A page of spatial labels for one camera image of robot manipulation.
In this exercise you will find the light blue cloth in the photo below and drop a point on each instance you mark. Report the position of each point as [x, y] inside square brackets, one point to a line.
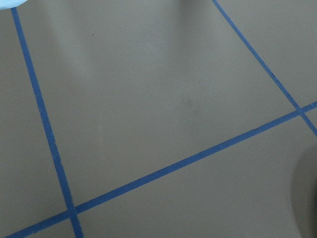
[8, 4]

